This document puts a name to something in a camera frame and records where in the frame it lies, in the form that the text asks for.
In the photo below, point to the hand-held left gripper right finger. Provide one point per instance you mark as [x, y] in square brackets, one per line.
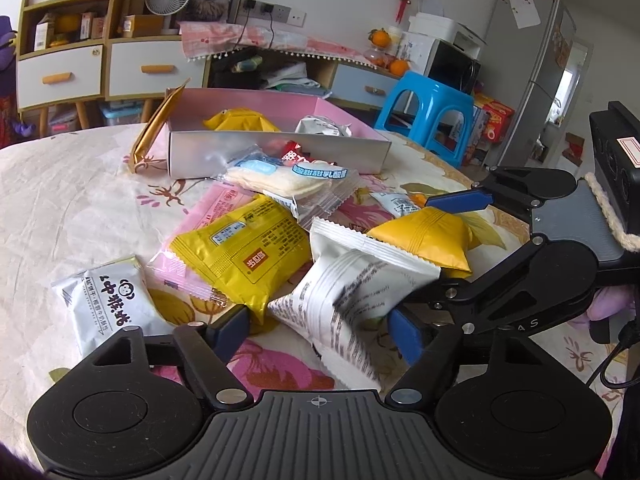
[405, 335]

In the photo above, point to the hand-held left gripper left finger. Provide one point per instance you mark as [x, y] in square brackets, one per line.
[230, 327]

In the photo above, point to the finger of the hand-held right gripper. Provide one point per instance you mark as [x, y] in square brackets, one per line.
[460, 292]
[460, 201]

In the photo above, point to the orange-yellow snack packet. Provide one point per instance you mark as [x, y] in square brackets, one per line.
[425, 240]

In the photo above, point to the small white blue-print packet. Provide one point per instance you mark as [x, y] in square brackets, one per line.
[395, 204]

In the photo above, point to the large yellow snack packet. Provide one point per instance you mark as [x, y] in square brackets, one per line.
[240, 260]

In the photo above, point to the white grey-text snack packet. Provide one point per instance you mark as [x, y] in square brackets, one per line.
[340, 310]

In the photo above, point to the pink snack packet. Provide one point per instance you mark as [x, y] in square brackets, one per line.
[200, 220]

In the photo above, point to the white serrated-edge snack packet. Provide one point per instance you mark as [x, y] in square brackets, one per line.
[340, 240]

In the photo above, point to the white panda-print snack packet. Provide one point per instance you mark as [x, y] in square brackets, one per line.
[100, 305]

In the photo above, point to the clear white bread packet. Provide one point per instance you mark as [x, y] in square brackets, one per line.
[285, 182]

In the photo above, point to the silver grey snack packet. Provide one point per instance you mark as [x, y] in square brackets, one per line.
[320, 126]

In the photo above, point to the red snack packet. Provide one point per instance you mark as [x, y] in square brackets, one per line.
[295, 156]

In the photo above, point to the pink cardboard box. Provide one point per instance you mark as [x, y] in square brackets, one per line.
[210, 155]

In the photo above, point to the small yellow snack packet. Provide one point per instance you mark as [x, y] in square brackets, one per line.
[240, 120]

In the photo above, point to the red snack carton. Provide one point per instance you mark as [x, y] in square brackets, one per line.
[495, 120]

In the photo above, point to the blue plastic stool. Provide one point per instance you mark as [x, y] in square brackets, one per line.
[430, 95]

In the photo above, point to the black microwave oven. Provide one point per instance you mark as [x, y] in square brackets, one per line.
[452, 67]

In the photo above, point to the silver fridge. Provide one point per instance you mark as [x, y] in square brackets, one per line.
[520, 70]

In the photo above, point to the low wooden console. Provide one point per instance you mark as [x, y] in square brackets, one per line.
[355, 82]

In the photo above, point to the orange with leaves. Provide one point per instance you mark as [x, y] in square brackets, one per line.
[380, 37]

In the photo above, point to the paper note on fridge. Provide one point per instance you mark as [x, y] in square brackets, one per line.
[522, 10]

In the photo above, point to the pile of white papers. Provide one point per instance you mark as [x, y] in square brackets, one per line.
[295, 82]

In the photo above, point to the floral tablecloth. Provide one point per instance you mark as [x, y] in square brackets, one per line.
[60, 200]

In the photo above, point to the pink cherry-print cloth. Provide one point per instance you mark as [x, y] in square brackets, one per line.
[290, 42]

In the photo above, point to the clear storage box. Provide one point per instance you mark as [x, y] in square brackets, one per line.
[120, 112]

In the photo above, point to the black bag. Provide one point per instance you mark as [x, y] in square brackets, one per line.
[232, 72]

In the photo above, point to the wooden drawer cabinet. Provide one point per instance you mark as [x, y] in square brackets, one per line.
[150, 67]

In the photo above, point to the tall wooden shelf cabinet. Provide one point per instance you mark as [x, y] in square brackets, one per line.
[60, 75]

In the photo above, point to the brown cardboard box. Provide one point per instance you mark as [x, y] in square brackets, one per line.
[142, 26]

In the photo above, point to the purple hat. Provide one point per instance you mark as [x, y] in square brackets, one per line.
[7, 50]

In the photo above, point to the wall power outlets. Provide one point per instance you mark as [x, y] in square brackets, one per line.
[280, 14]

